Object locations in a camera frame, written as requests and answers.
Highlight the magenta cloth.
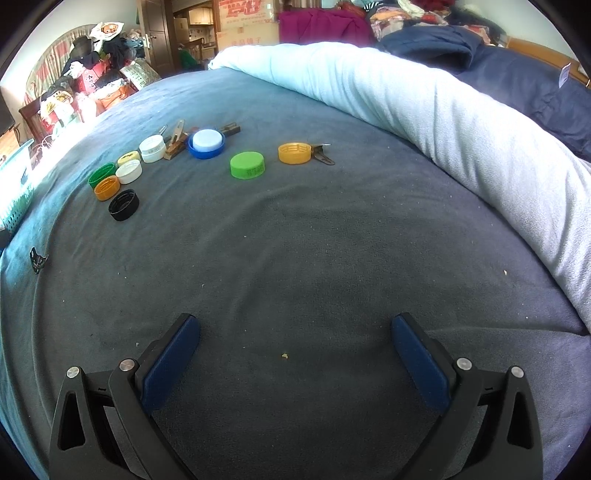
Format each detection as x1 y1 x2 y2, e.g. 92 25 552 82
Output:
278 9 379 47

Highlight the white jar lid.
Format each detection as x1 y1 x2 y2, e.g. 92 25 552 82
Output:
139 135 166 163

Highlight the grey-blue fleece blanket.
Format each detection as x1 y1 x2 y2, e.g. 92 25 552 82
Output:
0 67 591 480

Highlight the yellow-orange ribbed bottle cap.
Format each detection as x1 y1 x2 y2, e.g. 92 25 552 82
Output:
278 142 313 164

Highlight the blue bottle cap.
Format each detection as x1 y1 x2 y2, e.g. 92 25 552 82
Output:
187 128 226 160

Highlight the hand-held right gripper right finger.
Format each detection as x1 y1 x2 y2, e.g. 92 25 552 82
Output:
391 312 543 480

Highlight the cardboard box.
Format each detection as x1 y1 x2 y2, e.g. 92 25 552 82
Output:
215 0 280 51

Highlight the pile of bags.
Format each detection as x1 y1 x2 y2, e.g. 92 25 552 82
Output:
21 21 162 139

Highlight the navy blue quilt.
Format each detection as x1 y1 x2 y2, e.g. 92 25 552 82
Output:
376 25 591 162

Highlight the brown wooden door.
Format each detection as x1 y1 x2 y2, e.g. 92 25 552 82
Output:
137 0 174 77

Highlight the pile of colourful clothes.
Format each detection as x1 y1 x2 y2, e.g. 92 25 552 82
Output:
365 0 509 42

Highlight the dark television screen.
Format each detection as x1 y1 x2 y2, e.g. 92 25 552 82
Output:
0 88 17 136

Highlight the light blue rolled blanket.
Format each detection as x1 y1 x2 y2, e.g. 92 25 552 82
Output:
208 42 591 335

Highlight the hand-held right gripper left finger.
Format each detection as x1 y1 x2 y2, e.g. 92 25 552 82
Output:
48 313 201 480

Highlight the green bottle cap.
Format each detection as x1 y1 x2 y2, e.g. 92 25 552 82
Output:
88 163 117 188
230 151 267 180

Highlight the black bottle cap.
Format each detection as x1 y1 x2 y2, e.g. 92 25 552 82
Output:
108 189 140 222

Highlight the dark metal hair clip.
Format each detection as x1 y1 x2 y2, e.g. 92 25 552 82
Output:
310 143 336 165

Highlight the brown wooden clothespin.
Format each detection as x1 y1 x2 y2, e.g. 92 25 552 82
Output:
164 134 191 161

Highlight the teal plastic basket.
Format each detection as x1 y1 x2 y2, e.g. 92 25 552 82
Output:
0 138 36 234

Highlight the white cap inside blue cap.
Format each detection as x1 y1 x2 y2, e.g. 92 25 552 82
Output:
192 130 223 152

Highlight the small white bottle cap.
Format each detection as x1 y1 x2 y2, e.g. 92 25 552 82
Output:
115 161 143 185

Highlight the striped upholstered chair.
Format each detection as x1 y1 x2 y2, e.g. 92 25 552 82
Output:
23 25 93 100

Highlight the wooden bed frame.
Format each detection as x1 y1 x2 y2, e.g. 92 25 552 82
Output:
507 38 591 89

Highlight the orange bottle cap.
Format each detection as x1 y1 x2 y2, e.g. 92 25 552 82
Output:
94 175 121 201

